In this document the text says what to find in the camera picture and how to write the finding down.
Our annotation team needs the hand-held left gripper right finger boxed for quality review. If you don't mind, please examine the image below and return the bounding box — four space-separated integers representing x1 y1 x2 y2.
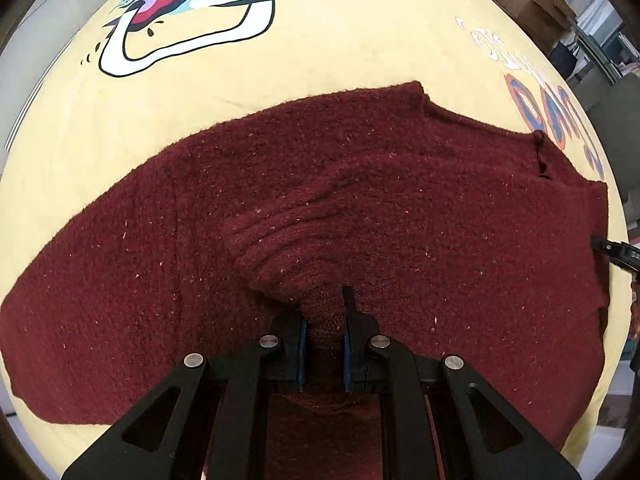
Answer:
341 285 584 480

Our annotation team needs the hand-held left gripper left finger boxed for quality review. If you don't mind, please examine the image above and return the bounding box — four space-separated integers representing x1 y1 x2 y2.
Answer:
60 307 307 480

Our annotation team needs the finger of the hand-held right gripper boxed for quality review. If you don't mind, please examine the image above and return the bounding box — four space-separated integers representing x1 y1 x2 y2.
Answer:
590 234 640 275

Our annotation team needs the maroon knitted sweater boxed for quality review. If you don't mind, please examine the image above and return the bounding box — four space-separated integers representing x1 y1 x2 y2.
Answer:
0 80 613 480

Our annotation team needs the grey-green chair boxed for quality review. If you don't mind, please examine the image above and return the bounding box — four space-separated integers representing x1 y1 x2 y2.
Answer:
570 72 640 171

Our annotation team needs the dark blue bag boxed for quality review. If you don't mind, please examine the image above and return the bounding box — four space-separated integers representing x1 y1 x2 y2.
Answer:
549 40 582 82

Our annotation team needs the brown wooden cabinet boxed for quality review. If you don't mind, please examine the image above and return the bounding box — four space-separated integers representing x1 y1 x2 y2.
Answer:
486 0 577 52

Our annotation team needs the yellow cartoon printed bedsheet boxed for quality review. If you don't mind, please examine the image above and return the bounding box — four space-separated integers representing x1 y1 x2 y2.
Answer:
0 0 632 480

